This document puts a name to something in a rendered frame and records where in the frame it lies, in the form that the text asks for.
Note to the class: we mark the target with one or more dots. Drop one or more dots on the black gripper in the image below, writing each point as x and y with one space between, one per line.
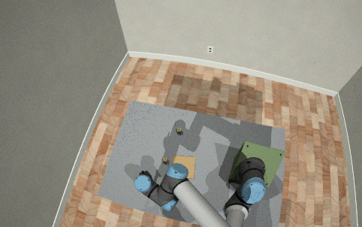
145 173

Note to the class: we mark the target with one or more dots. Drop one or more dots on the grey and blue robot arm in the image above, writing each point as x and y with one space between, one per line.
175 186

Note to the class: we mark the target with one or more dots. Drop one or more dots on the tan flat mat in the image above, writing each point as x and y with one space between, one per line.
187 161

